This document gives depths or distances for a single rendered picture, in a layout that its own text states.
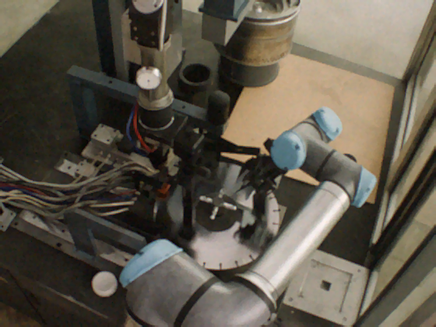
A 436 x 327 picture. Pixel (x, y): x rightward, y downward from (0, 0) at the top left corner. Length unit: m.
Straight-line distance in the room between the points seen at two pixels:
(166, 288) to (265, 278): 0.17
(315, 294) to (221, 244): 0.28
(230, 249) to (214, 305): 0.47
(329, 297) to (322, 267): 0.09
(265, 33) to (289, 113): 0.33
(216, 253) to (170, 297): 0.45
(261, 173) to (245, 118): 0.63
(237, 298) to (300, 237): 0.17
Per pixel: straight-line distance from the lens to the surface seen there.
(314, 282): 1.34
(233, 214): 1.33
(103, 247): 1.52
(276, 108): 1.87
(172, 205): 1.35
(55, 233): 1.57
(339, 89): 2.00
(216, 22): 1.31
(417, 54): 2.09
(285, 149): 1.02
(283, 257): 0.90
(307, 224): 0.93
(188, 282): 0.85
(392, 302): 0.99
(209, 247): 1.29
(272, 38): 1.74
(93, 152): 1.65
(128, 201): 1.43
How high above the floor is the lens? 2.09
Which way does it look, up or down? 53 degrees down
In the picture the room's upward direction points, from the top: 5 degrees clockwise
